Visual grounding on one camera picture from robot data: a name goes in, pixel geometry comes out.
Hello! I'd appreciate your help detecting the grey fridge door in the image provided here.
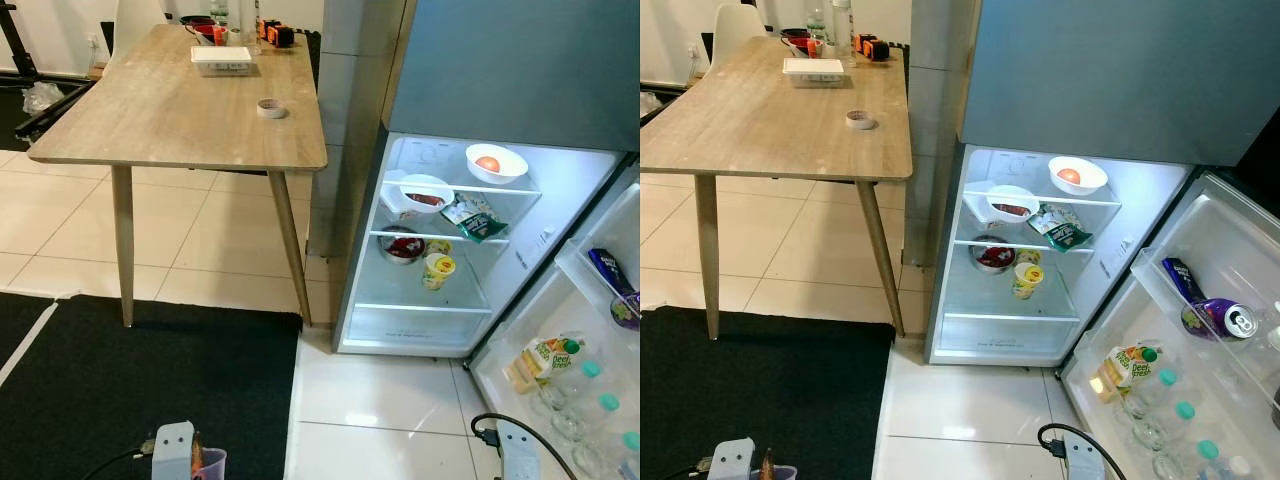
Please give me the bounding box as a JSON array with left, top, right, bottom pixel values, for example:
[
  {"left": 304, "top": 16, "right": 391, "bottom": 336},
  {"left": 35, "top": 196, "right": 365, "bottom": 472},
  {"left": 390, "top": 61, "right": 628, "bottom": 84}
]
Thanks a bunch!
[
  {"left": 468, "top": 165, "right": 641, "bottom": 480},
  {"left": 1058, "top": 170, "right": 1280, "bottom": 480}
]

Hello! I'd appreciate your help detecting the glass fridge shelf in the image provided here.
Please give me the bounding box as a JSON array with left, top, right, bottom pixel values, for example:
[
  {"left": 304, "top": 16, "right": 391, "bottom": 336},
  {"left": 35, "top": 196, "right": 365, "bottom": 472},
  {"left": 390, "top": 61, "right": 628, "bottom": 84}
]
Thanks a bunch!
[
  {"left": 345, "top": 245, "right": 495, "bottom": 317},
  {"left": 383, "top": 168, "right": 544, "bottom": 199},
  {"left": 968, "top": 178, "right": 1123, "bottom": 209},
  {"left": 932, "top": 255, "right": 1083, "bottom": 325},
  {"left": 953, "top": 205, "right": 1096, "bottom": 255},
  {"left": 368, "top": 195, "right": 513, "bottom": 247}
]

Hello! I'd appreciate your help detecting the dark grey fridge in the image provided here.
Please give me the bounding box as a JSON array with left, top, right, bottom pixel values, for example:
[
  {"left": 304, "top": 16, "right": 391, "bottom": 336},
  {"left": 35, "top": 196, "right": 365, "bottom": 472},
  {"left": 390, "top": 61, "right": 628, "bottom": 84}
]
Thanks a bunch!
[
  {"left": 903, "top": 0, "right": 1280, "bottom": 369},
  {"left": 308, "top": 0, "right": 641, "bottom": 359}
]

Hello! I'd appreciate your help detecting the blue snack pack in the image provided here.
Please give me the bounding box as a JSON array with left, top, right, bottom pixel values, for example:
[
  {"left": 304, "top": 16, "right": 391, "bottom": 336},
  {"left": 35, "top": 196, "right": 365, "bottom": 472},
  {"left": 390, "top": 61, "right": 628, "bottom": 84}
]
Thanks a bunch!
[
  {"left": 1159, "top": 256, "right": 1210, "bottom": 307},
  {"left": 587, "top": 247, "right": 639, "bottom": 302}
]

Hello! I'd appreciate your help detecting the purple drink can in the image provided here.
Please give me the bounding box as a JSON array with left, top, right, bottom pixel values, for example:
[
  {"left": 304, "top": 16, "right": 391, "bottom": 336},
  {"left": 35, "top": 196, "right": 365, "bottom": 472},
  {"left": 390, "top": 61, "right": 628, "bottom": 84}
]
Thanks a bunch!
[
  {"left": 609, "top": 291, "right": 641, "bottom": 332},
  {"left": 1182, "top": 296, "right": 1262, "bottom": 344}
]

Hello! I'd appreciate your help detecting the black metal stand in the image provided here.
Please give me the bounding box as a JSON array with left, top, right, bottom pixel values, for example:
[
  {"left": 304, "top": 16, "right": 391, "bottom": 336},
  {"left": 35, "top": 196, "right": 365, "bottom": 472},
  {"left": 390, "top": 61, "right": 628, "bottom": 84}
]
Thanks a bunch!
[
  {"left": 0, "top": 0, "right": 98, "bottom": 143},
  {"left": 640, "top": 88, "right": 693, "bottom": 129}
]

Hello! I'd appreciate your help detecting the Peel Fresh juice carton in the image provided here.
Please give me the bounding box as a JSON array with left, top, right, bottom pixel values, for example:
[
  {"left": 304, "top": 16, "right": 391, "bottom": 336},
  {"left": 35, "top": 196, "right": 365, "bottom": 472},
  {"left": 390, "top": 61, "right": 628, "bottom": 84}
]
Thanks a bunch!
[
  {"left": 1094, "top": 342, "right": 1167, "bottom": 404},
  {"left": 502, "top": 334, "right": 587, "bottom": 394}
]

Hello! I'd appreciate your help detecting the small clear bottle teal cap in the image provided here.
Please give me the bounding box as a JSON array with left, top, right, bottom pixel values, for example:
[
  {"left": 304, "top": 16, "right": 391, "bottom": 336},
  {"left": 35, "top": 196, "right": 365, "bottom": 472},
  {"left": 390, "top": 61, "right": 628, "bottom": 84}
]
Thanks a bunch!
[
  {"left": 1120, "top": 367, "right": 1181, "bottom": 426},
  {"left": 1150, "top": 440, "right": 1223, "bottom": 480},
  {"left": 555, "top": 392, "right": 622, "bottom": 449},
  {"left": 578, "top": 430, "right": 641, "bottom": 480},
  {"left": 1132, "top": 400, "right": 1199, "bottom": 456},
  {"left": 540, "top": 358, "right": 607, "bottom": 416}
]

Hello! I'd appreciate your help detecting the white bowl with orange fruit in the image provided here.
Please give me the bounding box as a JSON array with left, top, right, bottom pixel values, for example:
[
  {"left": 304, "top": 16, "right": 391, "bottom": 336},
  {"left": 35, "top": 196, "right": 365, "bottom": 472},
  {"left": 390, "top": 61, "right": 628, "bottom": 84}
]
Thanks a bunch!
[
  {"left": 1046, "top": 155, "right": 1111, "bottom": 198},
  {"left": 464, "top": 143, "right": 531, "bottom": 187}
]

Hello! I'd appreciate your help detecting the green snack bag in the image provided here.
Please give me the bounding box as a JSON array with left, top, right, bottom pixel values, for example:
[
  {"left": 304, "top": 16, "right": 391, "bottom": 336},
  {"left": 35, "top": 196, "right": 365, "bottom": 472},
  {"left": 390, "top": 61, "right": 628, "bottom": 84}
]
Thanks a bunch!
[
  {"left": 1025, "top": 202, "right": 1094, "bottom": 253},
  {"left": 440, "top": 192, "right": 512, "bottom": 245}
]

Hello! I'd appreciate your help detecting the wooden table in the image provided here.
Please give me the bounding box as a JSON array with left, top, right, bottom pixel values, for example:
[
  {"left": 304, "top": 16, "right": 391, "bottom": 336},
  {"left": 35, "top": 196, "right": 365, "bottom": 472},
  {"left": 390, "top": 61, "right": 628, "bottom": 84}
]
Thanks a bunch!
[
  {"left": 27, "top": 22, "right": 330, "bottom": 329},
  {"left": 640, "top": 35, "right": 914, "bottom": 339}
]

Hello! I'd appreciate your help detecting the black floor mat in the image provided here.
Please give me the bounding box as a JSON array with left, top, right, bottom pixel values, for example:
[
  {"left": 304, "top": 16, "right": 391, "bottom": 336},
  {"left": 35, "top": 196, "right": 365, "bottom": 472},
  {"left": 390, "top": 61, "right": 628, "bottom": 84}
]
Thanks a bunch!
[
  {"left": 0, "top": 290, "right": 304, "bottom": 480},
  {"left": 640, "top": 305, "right": 896, "bottom": 480}
]

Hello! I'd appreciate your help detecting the yellow Lipton cup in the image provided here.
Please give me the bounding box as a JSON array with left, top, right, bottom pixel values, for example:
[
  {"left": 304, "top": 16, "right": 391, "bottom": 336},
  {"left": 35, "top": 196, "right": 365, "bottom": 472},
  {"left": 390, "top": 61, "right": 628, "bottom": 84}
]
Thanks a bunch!
[
  {"left": 1010, "top": 262, "right": 1048, "bottom": 302},
  {"left": 420, "top": 252, "right": 459, "bottom": 293}
]

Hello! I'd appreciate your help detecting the white bowl with sausage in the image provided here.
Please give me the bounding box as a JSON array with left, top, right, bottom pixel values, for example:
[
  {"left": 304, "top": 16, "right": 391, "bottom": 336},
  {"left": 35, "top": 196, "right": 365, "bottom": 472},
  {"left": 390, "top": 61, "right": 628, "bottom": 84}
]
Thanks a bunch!
[
  {"left": 397, "top": 173, "right": 457, "bottom": 214},
  {"left": 984, "top": 184, "right": 1042, "bottom": 224}
]

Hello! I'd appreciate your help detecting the white chair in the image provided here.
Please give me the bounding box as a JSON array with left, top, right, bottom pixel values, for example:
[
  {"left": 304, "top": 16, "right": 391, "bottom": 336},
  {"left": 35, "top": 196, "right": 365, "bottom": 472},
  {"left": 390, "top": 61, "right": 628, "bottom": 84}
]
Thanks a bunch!
[
  {"left": 110, "top": 0, "right": 173, "bottom": 61},
  {"left": 707, "top": 2, "right": 771, "bottom": 76}
]

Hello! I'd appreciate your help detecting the steel bowl red food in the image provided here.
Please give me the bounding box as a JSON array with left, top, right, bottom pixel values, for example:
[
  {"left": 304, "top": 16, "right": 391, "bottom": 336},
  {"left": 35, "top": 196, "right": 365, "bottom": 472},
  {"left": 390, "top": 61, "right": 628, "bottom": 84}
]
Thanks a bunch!
[
  {"left": 967, "top": 234, "right": 1020, "bottom": 276},
  {"left": 377, "top": 226, "right": 430, "bottom": 267}
]

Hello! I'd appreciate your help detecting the white lidded container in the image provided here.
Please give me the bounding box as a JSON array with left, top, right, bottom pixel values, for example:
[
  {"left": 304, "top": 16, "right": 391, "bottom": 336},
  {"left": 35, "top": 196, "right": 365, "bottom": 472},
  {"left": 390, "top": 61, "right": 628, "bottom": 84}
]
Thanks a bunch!
[
  {"left": 190, "top": 45, "right": 255, "bottom": 79},
  {"left": 782, "top": 57, "right": 847, "bottom": 90}
]

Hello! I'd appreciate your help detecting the black bowl red white wrapper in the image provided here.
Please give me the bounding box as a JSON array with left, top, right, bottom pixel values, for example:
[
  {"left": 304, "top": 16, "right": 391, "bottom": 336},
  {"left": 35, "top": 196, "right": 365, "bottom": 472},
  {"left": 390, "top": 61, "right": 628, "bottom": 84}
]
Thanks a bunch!
[
  {"left": 779, "top": 28, "right": 827, "bottom": 60},
  {"left": 179, "top": 15, "right": 230, "bottom": 47}
]

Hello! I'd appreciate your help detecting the clear bottle white lid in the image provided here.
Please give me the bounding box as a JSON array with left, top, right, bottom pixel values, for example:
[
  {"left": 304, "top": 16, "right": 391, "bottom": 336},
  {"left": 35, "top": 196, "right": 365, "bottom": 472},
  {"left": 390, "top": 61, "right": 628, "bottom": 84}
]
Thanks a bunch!
[
  {"left": 831, "top": 0, "right": 858, "bottom": 67},
  {"left": 237, "top": 0, "right": 264, "bottom": 53}
]

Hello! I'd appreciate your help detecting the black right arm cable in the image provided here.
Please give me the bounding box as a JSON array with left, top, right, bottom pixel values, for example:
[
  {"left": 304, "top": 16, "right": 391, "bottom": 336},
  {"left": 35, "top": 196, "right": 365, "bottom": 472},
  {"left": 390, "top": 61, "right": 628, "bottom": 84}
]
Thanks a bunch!
[
  {"left": 469, "top": 411, "right": 583, "bottom": 480},
  {"left": 1036, "top": 422, "right": 1113, "bottom": 480}
]

